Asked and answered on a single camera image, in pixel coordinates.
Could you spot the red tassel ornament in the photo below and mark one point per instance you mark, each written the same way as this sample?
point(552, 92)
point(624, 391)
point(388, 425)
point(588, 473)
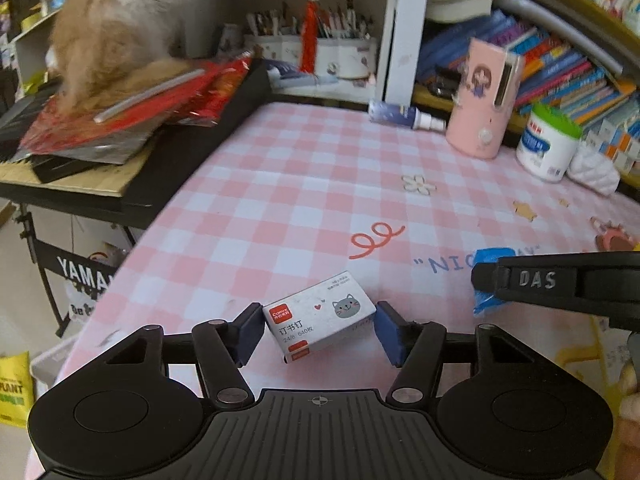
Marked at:
point(310, 35)

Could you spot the white crumpled tissue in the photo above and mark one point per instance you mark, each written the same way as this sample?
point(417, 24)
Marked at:
point(595, 170)

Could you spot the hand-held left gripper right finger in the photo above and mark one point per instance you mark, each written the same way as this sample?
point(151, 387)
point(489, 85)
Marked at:
point(390, 332)

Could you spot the red foil packet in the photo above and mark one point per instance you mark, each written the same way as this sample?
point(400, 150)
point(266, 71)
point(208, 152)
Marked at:
point(150, 105)

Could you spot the black electric keyboard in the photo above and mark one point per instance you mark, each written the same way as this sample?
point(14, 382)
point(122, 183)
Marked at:
point(210, 130)

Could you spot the pink checked tablecloth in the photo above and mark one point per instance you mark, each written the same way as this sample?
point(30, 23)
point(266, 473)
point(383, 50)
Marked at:
point(300, 200)

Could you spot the white staple box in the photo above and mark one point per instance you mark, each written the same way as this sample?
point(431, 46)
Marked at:
point(320, 315)

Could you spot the white jar with green lid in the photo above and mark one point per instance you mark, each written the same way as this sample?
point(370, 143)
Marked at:
point(542, 152)

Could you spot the white rolled tube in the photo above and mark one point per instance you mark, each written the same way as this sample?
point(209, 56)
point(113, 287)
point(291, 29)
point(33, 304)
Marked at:
point(560, 25)

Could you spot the black keyboard stand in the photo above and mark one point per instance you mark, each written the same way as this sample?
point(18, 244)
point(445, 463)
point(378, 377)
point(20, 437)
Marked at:
point(50, 252)

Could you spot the yellow printed bag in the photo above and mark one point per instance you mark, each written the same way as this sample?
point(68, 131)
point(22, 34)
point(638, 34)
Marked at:
point(15, 390)

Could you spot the white plastic container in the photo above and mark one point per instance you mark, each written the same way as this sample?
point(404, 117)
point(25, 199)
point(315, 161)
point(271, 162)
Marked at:
point(47, 365)

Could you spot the white bookshelf post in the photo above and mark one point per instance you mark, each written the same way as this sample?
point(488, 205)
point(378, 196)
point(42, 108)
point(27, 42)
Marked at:
point(400, 35)

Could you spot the row of colourful books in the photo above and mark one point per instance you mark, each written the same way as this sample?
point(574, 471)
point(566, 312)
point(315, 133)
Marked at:
point(550, 60)

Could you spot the small black device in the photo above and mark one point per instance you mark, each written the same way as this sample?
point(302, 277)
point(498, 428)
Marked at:
point(447, 82)

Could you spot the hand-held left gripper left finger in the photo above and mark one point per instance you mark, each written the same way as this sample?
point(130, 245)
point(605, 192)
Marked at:
point(250, 332)

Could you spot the blue white tube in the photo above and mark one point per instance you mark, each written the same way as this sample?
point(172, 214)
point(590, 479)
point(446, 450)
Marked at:
point(292, 72)

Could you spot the patterned glass cup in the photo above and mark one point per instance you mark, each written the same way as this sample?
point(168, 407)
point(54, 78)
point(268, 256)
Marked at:
point(229, 40)

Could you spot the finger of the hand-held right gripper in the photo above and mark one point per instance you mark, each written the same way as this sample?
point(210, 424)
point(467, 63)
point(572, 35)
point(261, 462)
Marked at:
point(550, 285)
point(497, 253)

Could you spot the white plastic stick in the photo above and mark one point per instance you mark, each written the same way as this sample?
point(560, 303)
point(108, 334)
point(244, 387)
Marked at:
point(150, 95)

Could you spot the white pen holder row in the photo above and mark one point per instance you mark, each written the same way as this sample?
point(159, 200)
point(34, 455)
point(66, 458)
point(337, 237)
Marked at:
point(345, 57)

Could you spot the pink cartoon desk device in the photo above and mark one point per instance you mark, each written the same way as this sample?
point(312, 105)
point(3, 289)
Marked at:
point(475, 110)

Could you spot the fluffy orange cat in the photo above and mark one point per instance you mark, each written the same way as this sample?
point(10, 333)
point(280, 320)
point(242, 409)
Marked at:
point(115, 20)

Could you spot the brown cardboard sheet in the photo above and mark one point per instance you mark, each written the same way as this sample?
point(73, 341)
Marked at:
point(100, 180)

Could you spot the blue white spray bottle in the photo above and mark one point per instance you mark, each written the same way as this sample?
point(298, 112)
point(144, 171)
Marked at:
point(395, 114)

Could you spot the orange white small box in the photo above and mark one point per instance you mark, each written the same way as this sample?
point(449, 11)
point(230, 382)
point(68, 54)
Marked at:
point(622, 145)

